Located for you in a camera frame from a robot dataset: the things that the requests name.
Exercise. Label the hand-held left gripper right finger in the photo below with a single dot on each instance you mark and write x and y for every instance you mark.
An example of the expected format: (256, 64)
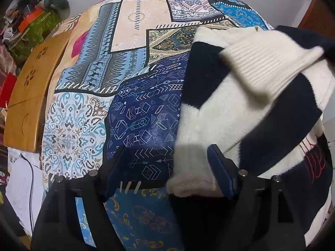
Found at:
(222, 171)

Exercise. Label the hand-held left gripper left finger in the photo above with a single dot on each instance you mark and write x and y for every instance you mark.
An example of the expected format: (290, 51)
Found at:
(113, 174)

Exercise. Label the navy and white striped sweater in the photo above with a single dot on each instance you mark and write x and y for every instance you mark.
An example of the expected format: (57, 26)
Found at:
(209, 115)

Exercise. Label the blue patchwork printed bedsheet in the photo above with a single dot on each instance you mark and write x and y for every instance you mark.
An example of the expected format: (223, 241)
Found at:
(130, 83)

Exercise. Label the white paper sheet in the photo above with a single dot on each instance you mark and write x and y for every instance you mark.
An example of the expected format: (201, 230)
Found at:
(18, 188)

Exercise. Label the wooden side board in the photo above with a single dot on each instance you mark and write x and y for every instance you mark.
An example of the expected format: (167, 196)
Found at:
(31, 91)

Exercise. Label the green patterned cloth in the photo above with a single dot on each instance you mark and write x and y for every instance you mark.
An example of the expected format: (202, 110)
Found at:
(34, 36)

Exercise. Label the orange box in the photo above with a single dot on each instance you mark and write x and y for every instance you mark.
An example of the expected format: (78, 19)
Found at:
(30, 19)

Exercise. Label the brown wooden door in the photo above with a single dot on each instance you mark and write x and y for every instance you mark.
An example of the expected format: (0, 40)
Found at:
(318, 15)

